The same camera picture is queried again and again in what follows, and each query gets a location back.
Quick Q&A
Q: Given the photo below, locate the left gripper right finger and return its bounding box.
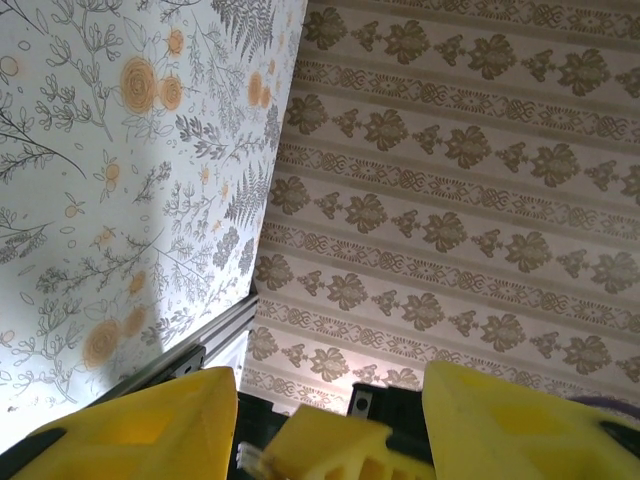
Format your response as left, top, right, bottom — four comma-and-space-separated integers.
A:
423, 359, 640, 480

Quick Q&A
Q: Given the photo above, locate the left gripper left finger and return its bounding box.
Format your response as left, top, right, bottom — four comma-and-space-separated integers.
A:
8, 366, 239, 480

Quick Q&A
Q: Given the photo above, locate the small white connector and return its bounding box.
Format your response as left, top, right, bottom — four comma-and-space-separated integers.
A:
238, 441, 262, 474

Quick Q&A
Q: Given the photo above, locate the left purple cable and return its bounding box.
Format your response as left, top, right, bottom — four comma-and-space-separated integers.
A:
567, 393, 640, 419

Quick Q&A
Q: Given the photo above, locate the aluminium front rail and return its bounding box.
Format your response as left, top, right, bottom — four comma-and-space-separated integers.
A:
112, 293, 259, 401

